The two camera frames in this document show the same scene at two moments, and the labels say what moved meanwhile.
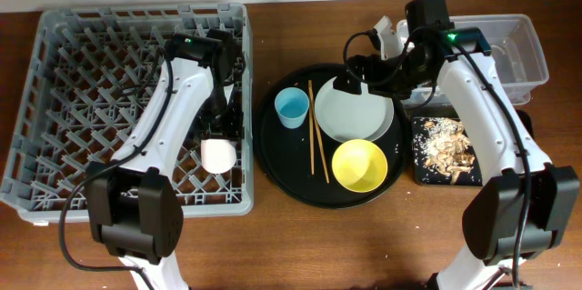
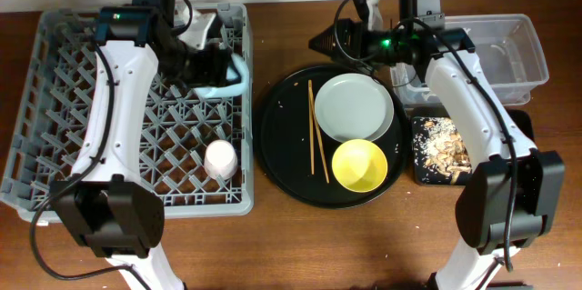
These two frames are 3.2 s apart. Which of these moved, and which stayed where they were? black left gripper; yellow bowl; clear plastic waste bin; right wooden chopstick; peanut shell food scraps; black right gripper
Moved: black left gripper; black right gripper
Stayed: yellow bowl; clear plastic waste bin; right wooden chopstick; peanut shell food scraps
